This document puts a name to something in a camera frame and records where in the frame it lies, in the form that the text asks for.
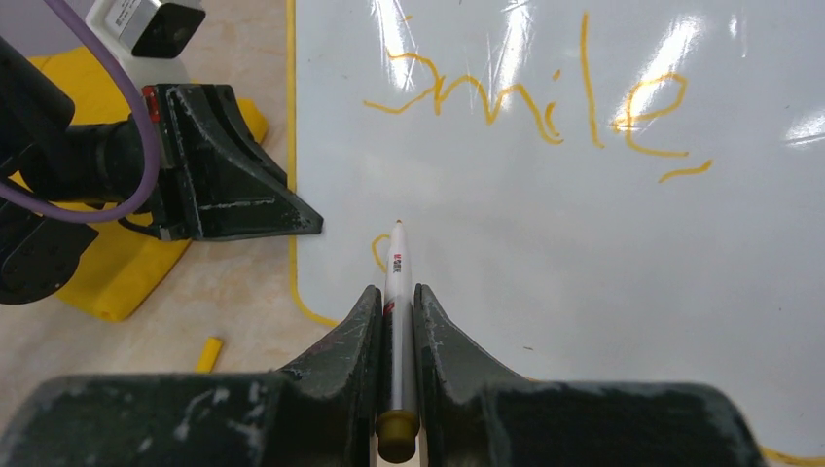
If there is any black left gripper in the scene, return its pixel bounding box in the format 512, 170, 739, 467
118, 84, 323, 242

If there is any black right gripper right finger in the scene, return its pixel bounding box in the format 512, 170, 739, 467
413, 284, 764, 466

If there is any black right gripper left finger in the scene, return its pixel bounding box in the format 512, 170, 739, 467
1, 286, 382, 466

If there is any white marker pen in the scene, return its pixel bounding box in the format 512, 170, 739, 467
376, 220, 419, 463

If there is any yellow marker cap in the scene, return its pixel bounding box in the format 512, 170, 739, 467
195, 337, 224, 374

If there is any white whiteboard yellow rim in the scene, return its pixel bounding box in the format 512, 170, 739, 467
287, 1, 824, 466

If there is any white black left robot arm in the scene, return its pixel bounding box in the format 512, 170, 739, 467
1, 43, 323, 305

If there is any yellow folded cloth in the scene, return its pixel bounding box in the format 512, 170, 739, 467
9, 45, 269, 324

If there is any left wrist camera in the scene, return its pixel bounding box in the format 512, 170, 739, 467
85, 0, 206, 89

